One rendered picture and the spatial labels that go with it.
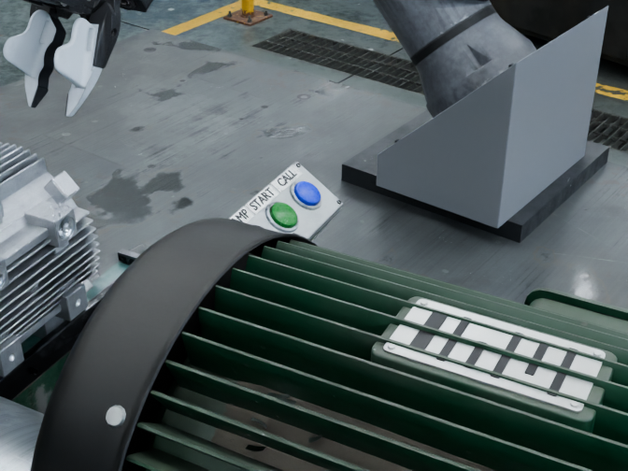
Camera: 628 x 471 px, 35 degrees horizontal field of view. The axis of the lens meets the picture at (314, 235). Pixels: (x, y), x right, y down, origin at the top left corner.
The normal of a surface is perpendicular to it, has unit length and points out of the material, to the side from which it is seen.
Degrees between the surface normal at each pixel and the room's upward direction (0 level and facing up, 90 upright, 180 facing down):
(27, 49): 93
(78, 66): 84
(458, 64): 61
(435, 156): 90
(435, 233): 0
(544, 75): 90
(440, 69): 73
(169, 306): 16
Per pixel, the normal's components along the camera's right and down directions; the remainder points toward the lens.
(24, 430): 0.19, -0.97
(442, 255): 0.00, -0.85
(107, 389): -0.31, -0.33
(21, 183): 0.89, 0.21
